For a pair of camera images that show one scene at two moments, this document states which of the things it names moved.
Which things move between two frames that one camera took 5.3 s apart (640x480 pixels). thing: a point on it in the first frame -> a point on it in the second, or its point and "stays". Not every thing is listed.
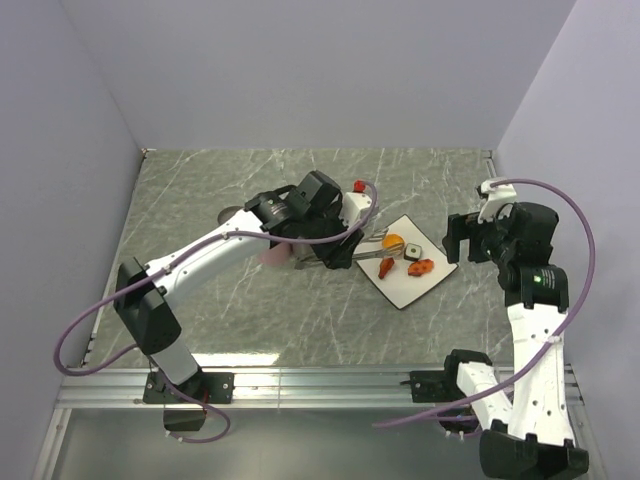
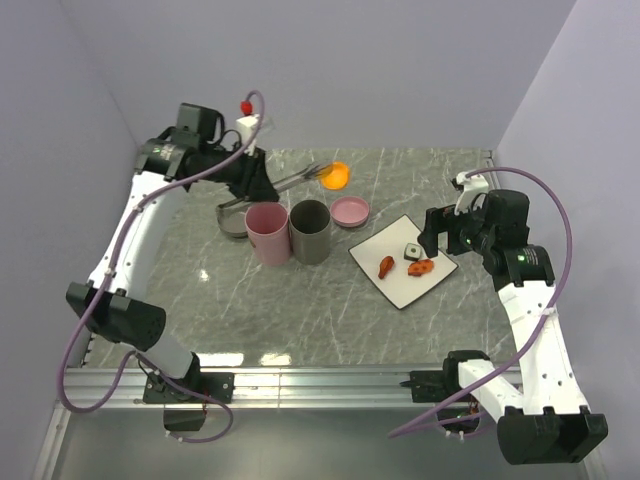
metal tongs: x=360 y=252 -> x=313 y=172
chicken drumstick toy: x=385 y=265 stays
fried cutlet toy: x=420 y=267 stays
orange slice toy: x=391 y=240 -> x=338 y=178
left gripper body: x=324 y=225 -> x=214 y=158
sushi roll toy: x=412 y=252 stays
